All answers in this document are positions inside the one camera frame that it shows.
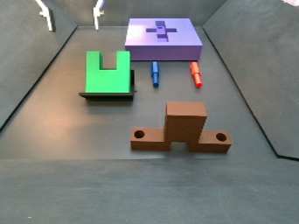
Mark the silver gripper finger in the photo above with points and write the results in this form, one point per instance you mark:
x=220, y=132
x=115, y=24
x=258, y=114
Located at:
x=46, y=13
x=98, y=13

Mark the green U-shaped block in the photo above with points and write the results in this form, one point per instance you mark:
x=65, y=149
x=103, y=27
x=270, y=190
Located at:
x=109, y=81

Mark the purple board with cross slot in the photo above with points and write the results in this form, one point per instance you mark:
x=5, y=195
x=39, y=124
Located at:
x=163, y=39

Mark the blue peg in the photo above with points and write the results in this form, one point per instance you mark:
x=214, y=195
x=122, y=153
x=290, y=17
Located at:
x=155, y=74

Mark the red peg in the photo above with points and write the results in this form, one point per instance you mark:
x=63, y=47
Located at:
x=197, y=74

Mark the brown T-shaped bracket block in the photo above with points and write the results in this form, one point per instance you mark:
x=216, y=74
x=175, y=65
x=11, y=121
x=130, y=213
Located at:
x=185, y=119

